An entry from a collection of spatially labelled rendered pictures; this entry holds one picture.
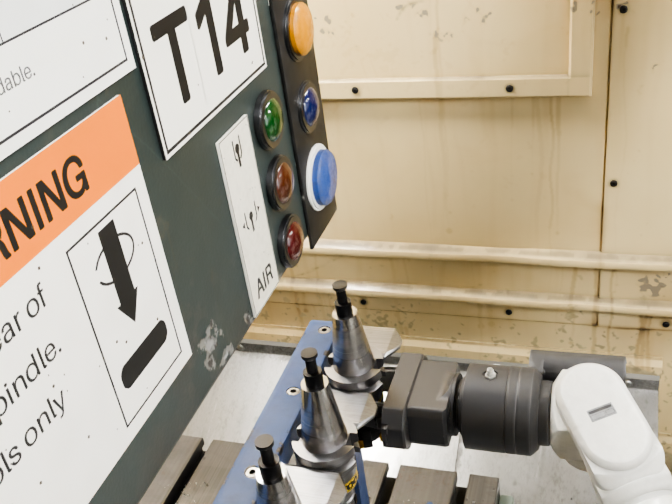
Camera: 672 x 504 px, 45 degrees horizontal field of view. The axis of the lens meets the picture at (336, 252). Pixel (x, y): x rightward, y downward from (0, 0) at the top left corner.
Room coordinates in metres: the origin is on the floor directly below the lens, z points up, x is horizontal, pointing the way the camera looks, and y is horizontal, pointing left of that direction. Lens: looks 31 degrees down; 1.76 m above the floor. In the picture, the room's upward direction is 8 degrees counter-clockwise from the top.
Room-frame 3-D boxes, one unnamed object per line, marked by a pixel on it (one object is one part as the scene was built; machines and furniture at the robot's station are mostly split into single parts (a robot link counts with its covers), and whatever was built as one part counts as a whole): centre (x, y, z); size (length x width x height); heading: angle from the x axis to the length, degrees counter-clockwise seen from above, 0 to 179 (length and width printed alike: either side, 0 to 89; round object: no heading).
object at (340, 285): (0.67, 0.00, 1.31); 0.02 x 0.02 x 0.03
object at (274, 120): (0.35, 0.02, 1.63); 0.02 x 0.01 x 0.02; 159
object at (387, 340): (0.72, -0.02, 1.21); 0.07 x 0.05 x 0.01; 69
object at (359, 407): (0.62, 0.02, 1.21); 0.07 x 0.05 x 0.01; 69
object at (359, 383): (0.67, 0.00, 1.22); 0.06 x 0.06 x 0.03
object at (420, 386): (0.63, -0.10, 1.19); 0.13 x 0.12 x 0.10; 159
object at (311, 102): (0.39, 0.00, 1.62); 0.02 x 0.01 x 0.02; 159
